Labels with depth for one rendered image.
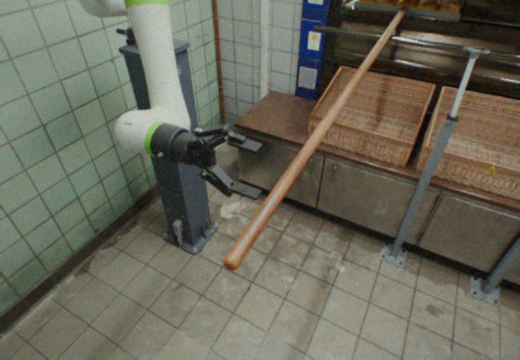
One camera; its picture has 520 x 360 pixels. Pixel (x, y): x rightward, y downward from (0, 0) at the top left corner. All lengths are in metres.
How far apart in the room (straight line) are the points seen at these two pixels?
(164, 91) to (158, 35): 0.14
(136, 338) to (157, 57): 1.39
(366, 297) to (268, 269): 0.55
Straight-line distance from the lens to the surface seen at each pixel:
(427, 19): 2.09
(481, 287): 2.28
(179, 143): 0.78
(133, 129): 0.86
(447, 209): 1.94
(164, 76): 0.96
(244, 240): 0.62
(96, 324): 2.02
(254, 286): 1.94
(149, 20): 0.97
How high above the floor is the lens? 1.67
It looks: 39 degrees down
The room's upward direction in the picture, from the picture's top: straight up
